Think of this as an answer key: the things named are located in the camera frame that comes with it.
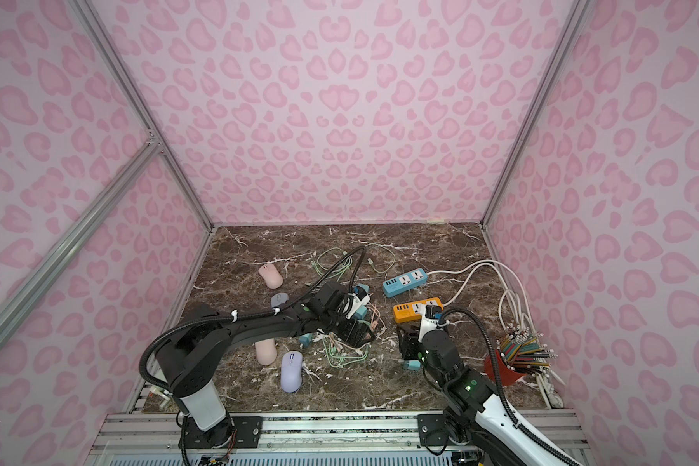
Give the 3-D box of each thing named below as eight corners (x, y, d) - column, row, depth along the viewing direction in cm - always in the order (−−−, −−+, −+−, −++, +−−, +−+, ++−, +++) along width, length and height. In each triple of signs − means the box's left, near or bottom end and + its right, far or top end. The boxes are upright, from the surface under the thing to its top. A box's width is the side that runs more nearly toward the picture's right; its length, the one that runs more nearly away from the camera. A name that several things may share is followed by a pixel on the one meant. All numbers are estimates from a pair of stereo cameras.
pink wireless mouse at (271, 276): (272, 292, 102) (270, 288, 100) (258, 272, 108) (255, 268, 106) (285, 283, 105) (284, 279, 103) (271, 264, 110) (269, 260, 108)
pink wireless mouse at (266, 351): (260, 368, 86) (257, 364, 83) (257, 346, 90) (254, 342, 88) (279, 361, 87) (276, 357, 85) (275, 340, 91) (272, 336, 89)
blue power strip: (387, 300, 100) (388, 295, 97) (380, 287, 103) (381, 282, 101) (428, 284, 104) (430, 279, 101) (420, 272, 107) (421, 266, 105)
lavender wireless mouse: (278, 392, 81) (275, 390, 79) (284, 354, 88) (282, 350, 86) (300, 392, 81) (298, 390, 79) (305, 354, 88) (303, 350, 86)
